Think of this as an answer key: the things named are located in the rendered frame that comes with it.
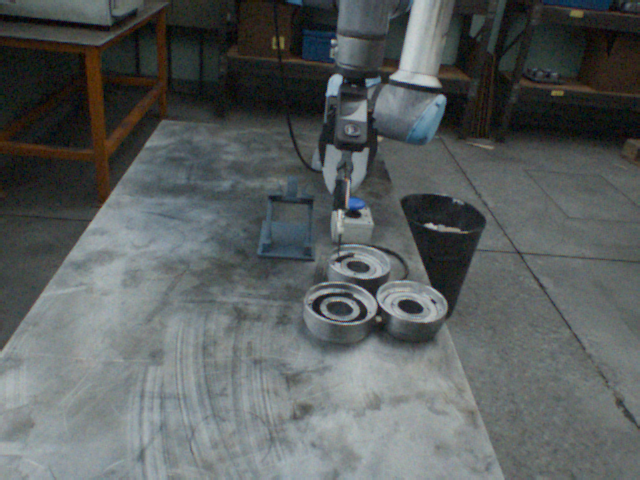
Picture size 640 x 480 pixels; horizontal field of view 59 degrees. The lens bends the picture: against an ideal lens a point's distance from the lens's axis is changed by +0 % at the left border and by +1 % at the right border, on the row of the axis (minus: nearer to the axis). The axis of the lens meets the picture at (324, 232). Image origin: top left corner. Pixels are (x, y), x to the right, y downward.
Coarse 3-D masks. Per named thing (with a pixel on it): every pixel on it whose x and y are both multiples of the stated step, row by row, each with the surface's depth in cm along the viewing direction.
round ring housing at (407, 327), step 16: (384, 288) 87; (400, 288) 88; (416, 288) 88; (432, 288) 87; (400, 304) 86; (416, 304) 86; (384, 320) 82; (400, 320) 80; (416, 320) 79; (432, 320) 80; (400, 336) 82; (416, 336) 81; (432, 336) 83
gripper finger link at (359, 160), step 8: (352, 152) 91; (360, 152) 91; (368, 152) 91; (352, 160) 92; (360, 160) 92; (352, 168) 93; (360, 168) 92; (352, 176) 93; (360, 176) 93; (352, 184) 94; (352, 192) 95
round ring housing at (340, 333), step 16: (320, 288) 85; (336, 288) 86; (352, 288) 86; (304, 304) 81; (336, 304) 84; (352, 304) 83; (368, 304) 84; (320, 320) 78; (368, 320) 79; (320, 336) 80; (336, 336) 78; (352, 336) 78
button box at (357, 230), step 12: (336, 216) 105; (348, 216) 105; (360, 216) 106; (336, 228) 104; (348, 228) 104; (360, 228) 104; (372, 228) 104; (336, 240) 105; (348, 240) 105; (360, 240) 105
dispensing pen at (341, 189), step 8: (344, 168) 94; (344, 176) 94; (336, 184) 93; (344, 184) 93; (336, 192) 93; (344, 192) 92; (336, 200) 92; (344, 200) 92; (336, 208) 93; (344, 208) 92; (344, 216) 94
